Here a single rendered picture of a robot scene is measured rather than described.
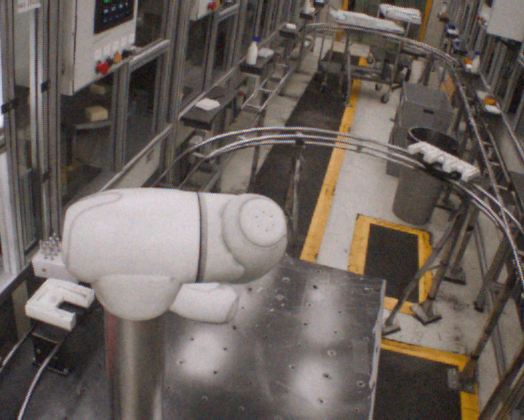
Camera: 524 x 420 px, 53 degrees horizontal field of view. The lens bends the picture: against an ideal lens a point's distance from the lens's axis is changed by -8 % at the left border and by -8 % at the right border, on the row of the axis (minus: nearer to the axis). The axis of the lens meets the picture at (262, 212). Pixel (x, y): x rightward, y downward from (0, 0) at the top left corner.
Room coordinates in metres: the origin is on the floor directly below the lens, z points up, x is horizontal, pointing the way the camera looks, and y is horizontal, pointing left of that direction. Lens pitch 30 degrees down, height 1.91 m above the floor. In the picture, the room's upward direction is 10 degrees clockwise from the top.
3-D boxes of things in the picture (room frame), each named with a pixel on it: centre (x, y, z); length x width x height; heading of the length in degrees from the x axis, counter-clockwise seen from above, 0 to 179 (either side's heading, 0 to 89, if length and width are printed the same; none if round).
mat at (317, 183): (5.53, -0.44, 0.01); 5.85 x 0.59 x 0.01; 172
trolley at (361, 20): (6.43, -0.77, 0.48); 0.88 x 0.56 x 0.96; 100
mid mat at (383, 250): (2.98, -0.86, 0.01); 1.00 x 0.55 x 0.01; 172
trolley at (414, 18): (7.64, -1.35, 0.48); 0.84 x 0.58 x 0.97; 0
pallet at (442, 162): (2.65, -0.86, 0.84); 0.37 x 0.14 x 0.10; 50
